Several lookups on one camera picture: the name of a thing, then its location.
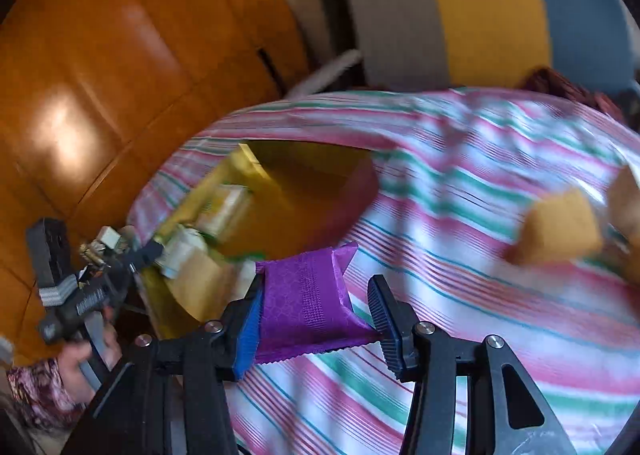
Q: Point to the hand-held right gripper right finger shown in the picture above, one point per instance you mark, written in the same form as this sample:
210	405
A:
392	330

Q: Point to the wooden wardrobe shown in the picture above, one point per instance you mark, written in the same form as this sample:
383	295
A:
125	60

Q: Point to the grey yellow blue chair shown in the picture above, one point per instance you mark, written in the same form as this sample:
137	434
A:
480	10

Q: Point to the yellow sponge block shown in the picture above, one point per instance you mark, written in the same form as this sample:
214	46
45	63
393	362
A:
627	205
560	225

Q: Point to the black rolled mat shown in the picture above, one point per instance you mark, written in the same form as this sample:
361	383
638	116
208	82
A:
335	10

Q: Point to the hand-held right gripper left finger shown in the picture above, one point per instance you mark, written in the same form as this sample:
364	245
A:
248	335

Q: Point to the striped bedsheet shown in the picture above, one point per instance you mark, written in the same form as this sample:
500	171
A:
450	310

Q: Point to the gold tin box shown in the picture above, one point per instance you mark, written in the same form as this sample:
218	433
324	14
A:
310	190

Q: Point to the person's left hand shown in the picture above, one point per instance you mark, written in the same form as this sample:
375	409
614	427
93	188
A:
75	365

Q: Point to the purple packet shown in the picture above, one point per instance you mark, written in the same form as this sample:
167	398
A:
305	300

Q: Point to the dark red cloth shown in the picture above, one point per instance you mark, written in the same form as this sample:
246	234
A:
555	85

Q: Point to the green yellow packet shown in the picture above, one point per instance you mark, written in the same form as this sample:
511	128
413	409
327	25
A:
225	207

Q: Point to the white plastic-wrapped packet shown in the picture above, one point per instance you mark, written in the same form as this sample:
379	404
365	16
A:
182	247

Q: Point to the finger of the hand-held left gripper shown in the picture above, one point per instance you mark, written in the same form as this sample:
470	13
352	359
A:
145	256

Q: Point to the person's left forearm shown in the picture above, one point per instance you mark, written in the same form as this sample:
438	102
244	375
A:
35	390

